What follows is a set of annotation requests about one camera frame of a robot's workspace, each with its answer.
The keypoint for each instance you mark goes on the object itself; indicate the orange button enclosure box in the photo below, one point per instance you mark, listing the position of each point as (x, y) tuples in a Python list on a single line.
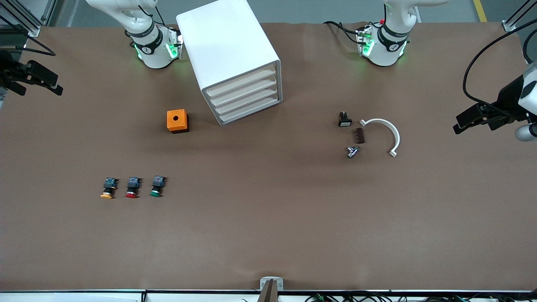
[(176, 119)]

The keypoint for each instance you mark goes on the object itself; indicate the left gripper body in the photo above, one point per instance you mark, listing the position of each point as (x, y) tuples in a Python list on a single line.
[(506, 99)]

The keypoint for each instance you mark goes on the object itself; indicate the aluminium frame post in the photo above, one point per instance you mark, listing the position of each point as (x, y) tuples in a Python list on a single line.
[(509, 25), (31, 25)]

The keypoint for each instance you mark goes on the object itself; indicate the brown terminal block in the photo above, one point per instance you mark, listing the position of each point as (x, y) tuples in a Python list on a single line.
[(360, 136)]

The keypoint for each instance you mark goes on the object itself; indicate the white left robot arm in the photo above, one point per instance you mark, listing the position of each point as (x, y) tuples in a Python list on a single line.
[(384, 56)]

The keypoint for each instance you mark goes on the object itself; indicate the green lit base connector box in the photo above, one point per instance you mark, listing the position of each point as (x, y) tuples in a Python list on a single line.
[(174, 44), (364, 40)]

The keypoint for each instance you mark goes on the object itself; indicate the black square switch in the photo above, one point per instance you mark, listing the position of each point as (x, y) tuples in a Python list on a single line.
[(345, 121)]

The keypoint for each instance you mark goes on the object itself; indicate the green mushroom push button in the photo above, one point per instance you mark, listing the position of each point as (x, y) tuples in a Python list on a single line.
[(157, 186)]

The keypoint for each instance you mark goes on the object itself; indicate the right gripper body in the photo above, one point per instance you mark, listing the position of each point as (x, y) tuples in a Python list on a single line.
[(9, 71)]

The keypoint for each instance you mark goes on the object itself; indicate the grey table edge bracket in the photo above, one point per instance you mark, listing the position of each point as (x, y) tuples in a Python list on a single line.
[(263, 285)]

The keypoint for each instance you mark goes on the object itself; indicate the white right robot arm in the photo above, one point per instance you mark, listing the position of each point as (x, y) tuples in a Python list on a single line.
[(155, 58)]

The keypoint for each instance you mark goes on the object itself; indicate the yellow mushroom push button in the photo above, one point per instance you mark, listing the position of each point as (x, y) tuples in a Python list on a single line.
[(108, 188)]

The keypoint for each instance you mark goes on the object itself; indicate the red mushroom push button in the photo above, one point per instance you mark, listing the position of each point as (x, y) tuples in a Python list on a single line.
[(132, 187)]

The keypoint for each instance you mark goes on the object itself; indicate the silver metal key switch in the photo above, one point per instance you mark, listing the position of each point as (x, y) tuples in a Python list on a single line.
[(353, 152)]

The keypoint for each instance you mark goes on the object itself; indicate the white curved plastic bracket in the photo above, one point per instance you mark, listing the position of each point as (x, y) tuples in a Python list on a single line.
[(392, 130)]

